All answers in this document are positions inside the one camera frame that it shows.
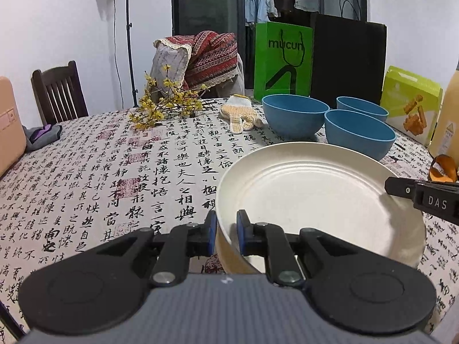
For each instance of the blue bowl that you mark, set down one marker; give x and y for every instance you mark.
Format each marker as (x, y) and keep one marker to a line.
(294, 122)
(358, 143)
(358, 104)

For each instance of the green paper bag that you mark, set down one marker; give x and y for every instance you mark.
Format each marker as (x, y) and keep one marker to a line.
(265, 71)

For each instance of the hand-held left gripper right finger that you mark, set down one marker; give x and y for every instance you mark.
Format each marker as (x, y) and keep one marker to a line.
(242, 236)

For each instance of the green snack box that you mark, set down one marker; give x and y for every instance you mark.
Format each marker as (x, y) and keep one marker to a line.
(401, 89)

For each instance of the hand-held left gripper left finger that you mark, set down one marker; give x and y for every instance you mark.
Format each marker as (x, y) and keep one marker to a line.
(212, 236)

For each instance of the sliding glass door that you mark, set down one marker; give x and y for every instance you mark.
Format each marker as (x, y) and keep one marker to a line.
(208, 7)

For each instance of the cream plate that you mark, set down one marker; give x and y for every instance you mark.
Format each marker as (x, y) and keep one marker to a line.
(315, 193)

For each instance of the pink suitcase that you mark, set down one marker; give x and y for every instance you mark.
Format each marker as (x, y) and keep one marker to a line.
(10, 132)

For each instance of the black paper bag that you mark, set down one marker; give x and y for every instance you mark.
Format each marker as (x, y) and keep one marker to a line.
(348, 61)

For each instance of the orange peel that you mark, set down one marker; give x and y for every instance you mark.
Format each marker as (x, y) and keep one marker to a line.
(443, 173)

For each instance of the red patterned blanket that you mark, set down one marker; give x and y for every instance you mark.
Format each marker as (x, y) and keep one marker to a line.
(211, 57)

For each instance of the grey quilted cloth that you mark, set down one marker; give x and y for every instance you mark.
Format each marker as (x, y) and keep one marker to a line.
(168, 64)

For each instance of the grey purple cloth pouch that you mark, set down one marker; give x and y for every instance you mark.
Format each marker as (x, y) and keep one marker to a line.
(46, 138)

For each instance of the yellow flower branch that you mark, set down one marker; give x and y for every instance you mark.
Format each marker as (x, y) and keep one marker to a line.
(168, 104)

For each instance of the dark wooden chair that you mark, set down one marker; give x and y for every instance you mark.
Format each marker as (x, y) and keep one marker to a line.
(53, 75)

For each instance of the yellow knitted glove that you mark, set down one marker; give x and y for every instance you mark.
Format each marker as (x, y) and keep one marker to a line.
(240, 114)

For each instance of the yellow bottle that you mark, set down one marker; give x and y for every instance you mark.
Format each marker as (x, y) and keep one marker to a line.
(448, 114)

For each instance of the black light stand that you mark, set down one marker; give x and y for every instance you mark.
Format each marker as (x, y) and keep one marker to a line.
(128, 36)

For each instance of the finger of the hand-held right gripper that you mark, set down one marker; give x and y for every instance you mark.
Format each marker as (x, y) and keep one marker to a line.
(398, 186)

